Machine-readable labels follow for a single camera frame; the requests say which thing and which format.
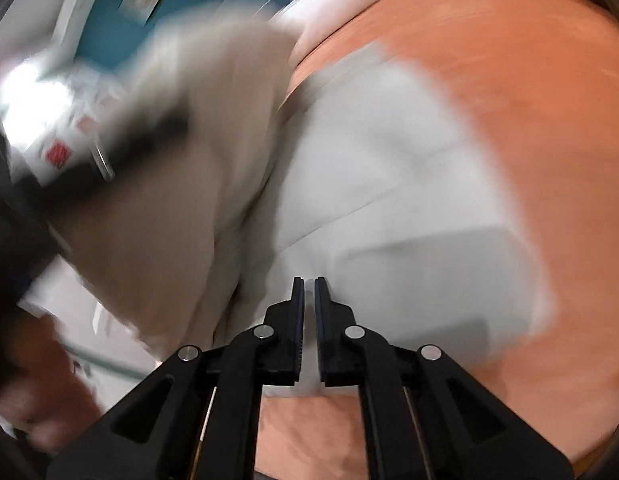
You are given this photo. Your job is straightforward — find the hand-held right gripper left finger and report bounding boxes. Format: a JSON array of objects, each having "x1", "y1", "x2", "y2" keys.
[{"x1": 47, "y1": 276, "x2": 306, "y2": 480}]

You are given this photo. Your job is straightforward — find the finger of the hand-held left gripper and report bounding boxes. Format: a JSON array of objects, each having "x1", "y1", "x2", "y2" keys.
[{"x1": 50, "y1": 105, "x2": 193, "y2": 203}]

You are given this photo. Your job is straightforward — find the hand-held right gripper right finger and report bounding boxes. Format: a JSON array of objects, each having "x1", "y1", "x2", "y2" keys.
[{"x1": 313, "y1": 276, "x2": 573, "y2": 480}]

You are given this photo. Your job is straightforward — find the white padded long coat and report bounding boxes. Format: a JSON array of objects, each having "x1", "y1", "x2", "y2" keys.
[{"x1": 20, "y1": 5, "x2": 560, "y2": 401}]

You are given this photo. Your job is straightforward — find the person's left forearm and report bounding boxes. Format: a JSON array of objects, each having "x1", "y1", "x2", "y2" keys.
[{"x1": 0, "y1": 310, "x2": 103, "y2": 453}]

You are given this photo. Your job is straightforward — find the red paper decal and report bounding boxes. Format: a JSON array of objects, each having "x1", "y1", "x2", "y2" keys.
[{"x1": 44, "y1": 141, "x2": 73, "y2": 167}]

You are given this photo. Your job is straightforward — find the white wardrobe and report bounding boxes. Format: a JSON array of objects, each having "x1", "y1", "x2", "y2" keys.
[{"x1": 0, "y1": 0, "x2": 158, "y2": 191}]

